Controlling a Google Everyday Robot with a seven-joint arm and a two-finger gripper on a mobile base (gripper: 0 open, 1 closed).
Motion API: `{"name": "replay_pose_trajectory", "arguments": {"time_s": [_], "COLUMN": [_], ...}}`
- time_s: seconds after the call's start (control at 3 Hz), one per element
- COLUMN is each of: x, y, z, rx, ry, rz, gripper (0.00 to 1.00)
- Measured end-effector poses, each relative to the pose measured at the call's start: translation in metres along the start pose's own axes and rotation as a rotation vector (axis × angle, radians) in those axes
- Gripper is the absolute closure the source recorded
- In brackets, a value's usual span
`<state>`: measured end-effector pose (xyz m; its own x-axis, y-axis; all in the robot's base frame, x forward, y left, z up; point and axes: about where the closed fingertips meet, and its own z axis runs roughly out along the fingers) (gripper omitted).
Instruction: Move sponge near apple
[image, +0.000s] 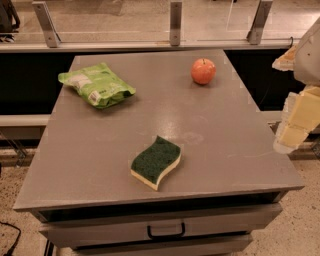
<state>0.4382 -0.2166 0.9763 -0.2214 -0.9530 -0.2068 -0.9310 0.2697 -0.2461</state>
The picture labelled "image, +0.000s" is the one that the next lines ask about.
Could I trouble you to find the black drawer handle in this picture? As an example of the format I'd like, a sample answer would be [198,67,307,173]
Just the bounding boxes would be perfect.
[147,222,186,240]

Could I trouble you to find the grey cabinet with drawers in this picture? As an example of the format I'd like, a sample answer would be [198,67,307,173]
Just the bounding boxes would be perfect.
[14,50,302,256]

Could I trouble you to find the red apple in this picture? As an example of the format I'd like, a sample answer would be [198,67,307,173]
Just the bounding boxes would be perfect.
[191,58,216,85]

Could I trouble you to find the black floor cable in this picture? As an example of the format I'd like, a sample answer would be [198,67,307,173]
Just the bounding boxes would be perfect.
[0,220,22,256]

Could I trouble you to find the middle metal railing bracket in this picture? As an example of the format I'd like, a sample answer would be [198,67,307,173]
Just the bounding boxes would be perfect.
[169,1,182,46]

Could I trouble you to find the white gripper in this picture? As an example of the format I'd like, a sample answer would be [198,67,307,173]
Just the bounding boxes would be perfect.
[272,18,320,154]

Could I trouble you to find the black and white shoes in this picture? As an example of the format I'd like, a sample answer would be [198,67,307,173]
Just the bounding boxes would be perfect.
[0,33,15,43]

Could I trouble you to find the green chip bag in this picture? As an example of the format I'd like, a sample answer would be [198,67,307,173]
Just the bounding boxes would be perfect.
[58,63,136,109]

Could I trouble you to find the left metal railing bracket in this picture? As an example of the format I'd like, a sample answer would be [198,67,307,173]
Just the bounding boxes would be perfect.
[32,1,61,48]

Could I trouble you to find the green and yellow sponge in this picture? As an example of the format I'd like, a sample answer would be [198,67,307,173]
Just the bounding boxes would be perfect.
[130,136,181,191]

